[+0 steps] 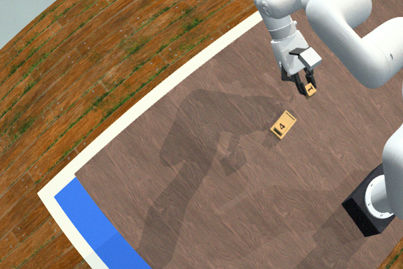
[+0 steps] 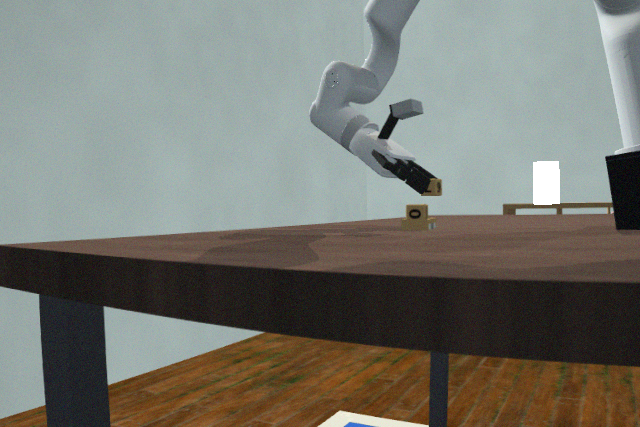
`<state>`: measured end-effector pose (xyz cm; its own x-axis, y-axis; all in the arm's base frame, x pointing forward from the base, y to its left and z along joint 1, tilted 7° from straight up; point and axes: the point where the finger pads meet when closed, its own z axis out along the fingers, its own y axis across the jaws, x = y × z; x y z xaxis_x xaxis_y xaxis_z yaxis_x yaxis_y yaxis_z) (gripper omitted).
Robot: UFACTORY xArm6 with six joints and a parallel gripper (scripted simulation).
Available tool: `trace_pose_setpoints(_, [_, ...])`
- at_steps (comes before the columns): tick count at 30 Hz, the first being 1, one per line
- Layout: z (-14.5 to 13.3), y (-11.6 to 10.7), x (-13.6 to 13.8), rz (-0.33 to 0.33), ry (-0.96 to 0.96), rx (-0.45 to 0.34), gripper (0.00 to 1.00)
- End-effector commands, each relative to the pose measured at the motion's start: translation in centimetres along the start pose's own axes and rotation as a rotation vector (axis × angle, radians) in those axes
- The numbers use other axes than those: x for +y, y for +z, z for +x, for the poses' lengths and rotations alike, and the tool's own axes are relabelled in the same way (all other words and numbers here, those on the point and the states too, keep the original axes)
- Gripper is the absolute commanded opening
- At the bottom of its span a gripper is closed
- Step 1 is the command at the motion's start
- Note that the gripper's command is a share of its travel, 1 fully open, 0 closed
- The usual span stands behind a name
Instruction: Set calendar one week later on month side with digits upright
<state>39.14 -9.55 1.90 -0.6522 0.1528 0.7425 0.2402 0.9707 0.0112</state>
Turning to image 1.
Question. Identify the yellow number cube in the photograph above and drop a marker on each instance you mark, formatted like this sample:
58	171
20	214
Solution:
280	127
310	90

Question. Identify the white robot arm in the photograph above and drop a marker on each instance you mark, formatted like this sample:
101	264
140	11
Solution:
372	60

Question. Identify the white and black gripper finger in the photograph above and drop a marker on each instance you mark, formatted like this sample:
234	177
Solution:
309	77
294	78

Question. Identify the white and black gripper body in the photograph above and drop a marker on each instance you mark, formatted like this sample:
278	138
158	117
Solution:
281	49

